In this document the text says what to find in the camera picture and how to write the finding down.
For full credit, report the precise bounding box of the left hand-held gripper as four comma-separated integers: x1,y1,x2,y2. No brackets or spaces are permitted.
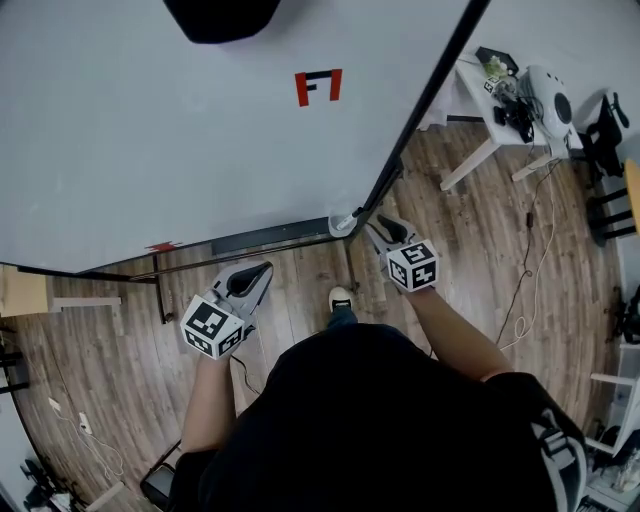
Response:
179,261,275,361

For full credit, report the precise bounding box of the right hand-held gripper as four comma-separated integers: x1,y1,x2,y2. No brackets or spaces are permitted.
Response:
365,214,441,295

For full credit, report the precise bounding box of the person's right forearm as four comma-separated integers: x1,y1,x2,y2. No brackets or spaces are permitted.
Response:
407,287,514,384

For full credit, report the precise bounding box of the person's left forearm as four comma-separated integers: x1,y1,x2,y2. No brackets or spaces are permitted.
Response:
179,352,239,454

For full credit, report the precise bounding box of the large whiteboard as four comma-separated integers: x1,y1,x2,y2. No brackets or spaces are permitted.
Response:
0,0,494,276

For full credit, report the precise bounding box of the black object edge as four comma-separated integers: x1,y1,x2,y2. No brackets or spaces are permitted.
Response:
162,0,282,46

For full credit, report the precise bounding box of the person's white shoe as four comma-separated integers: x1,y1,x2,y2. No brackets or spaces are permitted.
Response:
328,285,356,313

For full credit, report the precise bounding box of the person's blue jeans leg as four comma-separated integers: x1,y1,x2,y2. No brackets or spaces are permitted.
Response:
325,307,359,329

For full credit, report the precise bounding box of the white table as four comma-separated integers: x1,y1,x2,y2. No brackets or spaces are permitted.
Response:
439,57,584,192

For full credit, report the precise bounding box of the red and black tape mark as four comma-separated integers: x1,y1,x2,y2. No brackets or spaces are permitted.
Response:
293,68,345,109

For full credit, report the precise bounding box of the person's black shirt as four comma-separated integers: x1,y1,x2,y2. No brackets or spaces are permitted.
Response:
169,322,589,512

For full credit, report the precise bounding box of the white dome-shaped device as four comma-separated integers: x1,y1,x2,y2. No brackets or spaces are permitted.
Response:
517,64,576,142

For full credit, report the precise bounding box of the black tray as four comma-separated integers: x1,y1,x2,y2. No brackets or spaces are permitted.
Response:
473,46,519,77

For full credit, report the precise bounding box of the light wooden table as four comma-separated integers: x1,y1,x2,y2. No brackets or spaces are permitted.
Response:
0,264,123,319

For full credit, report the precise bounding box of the black office chair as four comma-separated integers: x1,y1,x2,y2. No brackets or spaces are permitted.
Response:
582,92,632,179

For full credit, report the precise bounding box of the round wooden stool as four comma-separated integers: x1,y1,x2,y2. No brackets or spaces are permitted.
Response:
587,157,640,247

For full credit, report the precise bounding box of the black tripod device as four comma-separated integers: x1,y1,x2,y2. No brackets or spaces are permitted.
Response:
612,287,640,344

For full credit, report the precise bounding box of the white shelf unit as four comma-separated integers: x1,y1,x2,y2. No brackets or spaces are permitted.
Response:
584,342,640,512

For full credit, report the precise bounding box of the black wheeled base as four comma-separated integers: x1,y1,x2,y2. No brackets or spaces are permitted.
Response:
19,459,77,512

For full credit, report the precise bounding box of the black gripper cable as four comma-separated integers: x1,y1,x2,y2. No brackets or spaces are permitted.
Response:
229,354,262,397

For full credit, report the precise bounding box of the black floor cable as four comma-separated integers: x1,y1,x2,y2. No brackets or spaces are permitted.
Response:
494,159,562,347

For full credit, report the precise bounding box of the white floor cable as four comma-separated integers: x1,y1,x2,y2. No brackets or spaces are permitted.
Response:
499,169,557,352

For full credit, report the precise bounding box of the black cabled device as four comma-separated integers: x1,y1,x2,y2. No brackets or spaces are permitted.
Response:
492,94,537,144

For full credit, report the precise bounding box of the thin white cable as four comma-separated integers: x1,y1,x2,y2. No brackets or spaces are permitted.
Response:
57,409,126,479

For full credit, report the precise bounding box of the black metal frame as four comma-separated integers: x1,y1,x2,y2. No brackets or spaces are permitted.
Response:
0,349,27,394

